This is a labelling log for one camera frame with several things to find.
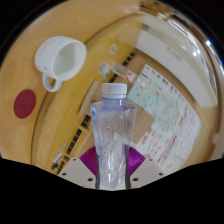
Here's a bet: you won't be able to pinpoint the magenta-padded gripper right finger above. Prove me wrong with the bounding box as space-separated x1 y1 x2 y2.
125 144 166 190

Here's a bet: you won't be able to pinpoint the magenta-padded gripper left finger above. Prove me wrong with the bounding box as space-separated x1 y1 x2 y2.
57 145 100 190

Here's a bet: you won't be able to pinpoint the clear white-capped water bottle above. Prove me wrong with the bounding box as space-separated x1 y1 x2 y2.
90 82 138 191

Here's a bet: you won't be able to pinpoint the small dark gadget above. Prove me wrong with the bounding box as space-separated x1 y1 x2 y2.
51 161 61 173

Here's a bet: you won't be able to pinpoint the flat round red coaster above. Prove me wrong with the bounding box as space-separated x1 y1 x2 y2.
13 88 37 120

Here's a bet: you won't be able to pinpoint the colourful sticker cards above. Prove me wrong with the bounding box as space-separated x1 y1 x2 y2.
98 61 111 80

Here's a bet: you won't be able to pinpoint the white ceramic mug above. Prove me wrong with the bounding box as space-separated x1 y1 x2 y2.
34 35 88 93

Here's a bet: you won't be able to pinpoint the white door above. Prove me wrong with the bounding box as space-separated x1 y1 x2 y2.
136 13 218 108

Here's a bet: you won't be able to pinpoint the small colourful sticker card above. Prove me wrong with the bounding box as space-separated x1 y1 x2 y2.
109 43 118 55

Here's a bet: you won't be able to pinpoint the wall poster sheets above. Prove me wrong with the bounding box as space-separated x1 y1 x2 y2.
126 63 203 174

